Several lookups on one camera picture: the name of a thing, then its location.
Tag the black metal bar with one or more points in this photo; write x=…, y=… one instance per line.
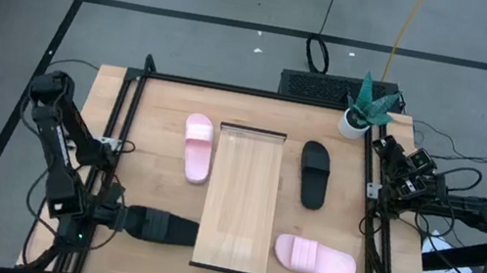
x=467, y=253

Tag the green plant in white pot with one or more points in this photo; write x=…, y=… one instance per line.
x=362, y=114

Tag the wooden shelf with black frame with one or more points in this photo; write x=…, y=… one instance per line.
x=241, y=195

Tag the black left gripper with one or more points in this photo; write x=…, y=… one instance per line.
x=111, y=216

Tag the black table rig frame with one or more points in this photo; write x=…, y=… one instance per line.
x=256, y=92

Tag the black slide sandal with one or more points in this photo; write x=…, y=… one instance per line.
x=314, y=178
x=164, y=226

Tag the black keyboard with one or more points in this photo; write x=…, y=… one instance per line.
x=316, y=86

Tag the pink slide sandal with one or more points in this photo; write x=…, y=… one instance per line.
x=198, y=149
x=315, y=257

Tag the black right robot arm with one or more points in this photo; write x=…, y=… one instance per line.
x=463, y=213

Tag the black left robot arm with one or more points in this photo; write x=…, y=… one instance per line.
x=55, y=149

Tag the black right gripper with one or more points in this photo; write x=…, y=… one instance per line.
x=411, y=173

